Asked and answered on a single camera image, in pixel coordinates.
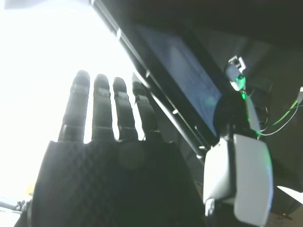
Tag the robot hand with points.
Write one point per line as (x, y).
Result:
(106, 184)

